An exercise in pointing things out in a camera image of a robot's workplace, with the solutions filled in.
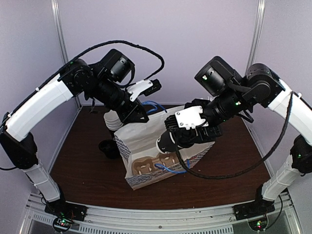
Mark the black and white paper cup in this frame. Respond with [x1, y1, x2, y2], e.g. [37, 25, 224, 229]
[156, 131, 176, 154]

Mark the stack of paper cups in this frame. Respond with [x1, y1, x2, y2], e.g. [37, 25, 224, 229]
[103, 110, 124, 131]

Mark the blue checkered paper bag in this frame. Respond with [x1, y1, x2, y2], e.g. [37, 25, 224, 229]
[114, 100, 216, 191]

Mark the brown cardboard cup carrier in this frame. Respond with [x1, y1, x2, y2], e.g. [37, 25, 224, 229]
[131, 153, 178, 175]

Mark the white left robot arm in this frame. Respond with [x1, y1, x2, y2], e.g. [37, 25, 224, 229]
[0, 49, 153, 216]

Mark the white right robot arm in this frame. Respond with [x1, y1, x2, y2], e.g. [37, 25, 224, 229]
[168, 56, 312, 215]

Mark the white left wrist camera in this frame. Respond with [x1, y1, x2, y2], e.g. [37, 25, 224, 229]
[126, 79, 162, 102]

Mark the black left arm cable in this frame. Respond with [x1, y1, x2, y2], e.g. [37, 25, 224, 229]
[4, 40, 164, 122]

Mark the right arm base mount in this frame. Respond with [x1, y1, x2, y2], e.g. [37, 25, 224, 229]
[233, 186, 275, 220]

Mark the aluminium front rail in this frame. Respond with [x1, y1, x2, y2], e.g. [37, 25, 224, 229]
[17, 192, 303, 234]

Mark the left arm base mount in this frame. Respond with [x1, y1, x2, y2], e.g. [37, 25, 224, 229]
[42, 187, 87, 221]

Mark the right aluminium corner post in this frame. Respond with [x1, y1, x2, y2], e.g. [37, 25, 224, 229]
[245, 0, 266, 73]

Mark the aluminium corner post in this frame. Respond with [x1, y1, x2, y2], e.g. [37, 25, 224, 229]
[245, 0, 266, 73]
[50, 0, 82, 109]

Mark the left aluminium corner post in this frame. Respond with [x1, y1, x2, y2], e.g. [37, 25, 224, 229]
[50, 0, 82, 109]

